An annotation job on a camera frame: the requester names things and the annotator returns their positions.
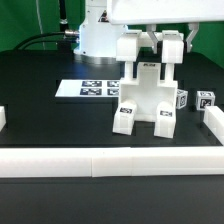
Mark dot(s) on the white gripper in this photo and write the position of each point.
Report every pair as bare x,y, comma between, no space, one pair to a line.
153,12

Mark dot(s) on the white chair back frame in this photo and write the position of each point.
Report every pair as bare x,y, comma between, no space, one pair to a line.
170,44

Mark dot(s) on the tagged white cube nut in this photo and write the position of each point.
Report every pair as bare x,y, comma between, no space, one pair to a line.
182,96

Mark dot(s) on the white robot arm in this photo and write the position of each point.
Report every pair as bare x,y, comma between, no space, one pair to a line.
118,29

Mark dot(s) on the white right fence piece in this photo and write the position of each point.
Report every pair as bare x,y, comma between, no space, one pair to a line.
214,120

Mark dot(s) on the white fence piece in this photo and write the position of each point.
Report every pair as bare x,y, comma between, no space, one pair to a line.
2,117
214,120

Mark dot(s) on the white left fence piece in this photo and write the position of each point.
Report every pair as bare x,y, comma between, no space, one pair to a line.
2,117

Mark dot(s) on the white marker base plate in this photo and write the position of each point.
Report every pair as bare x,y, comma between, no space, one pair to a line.
88,88

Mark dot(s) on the white front fence rail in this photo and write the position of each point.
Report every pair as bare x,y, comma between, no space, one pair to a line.
105,162

